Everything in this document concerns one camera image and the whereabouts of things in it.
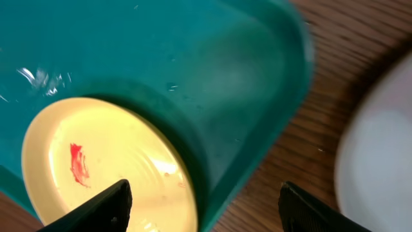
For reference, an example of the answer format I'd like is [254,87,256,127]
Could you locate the yellow-green plate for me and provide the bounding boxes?
[22,98,198,232]

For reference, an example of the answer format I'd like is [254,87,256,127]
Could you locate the teal plastic tray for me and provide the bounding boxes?
[1,0,314,231]

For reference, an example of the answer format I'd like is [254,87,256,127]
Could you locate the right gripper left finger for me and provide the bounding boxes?
[38,179,133,232]

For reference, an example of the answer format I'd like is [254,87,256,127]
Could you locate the light blue plate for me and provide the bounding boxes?
[335,55,411,231]

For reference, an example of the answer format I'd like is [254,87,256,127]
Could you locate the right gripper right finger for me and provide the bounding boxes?
[278,181,371,232]

